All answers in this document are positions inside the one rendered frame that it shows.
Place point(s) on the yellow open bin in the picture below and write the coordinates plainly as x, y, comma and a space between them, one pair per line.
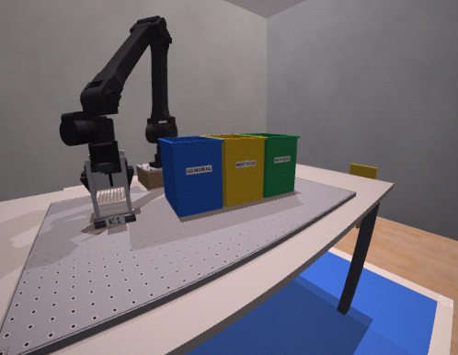
243, 168

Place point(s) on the white well plate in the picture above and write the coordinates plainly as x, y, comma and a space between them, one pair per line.
111, 198
115, 210

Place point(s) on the blue general waste bin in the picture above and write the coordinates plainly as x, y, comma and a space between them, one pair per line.
192, 174

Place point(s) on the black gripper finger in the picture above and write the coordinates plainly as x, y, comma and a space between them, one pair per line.
129, 176
85, 182

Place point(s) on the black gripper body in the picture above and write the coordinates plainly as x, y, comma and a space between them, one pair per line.
117, 167

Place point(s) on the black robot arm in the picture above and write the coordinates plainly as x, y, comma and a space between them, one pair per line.
82, 127

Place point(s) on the green open-top bin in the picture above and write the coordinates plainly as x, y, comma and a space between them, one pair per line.
279, 163

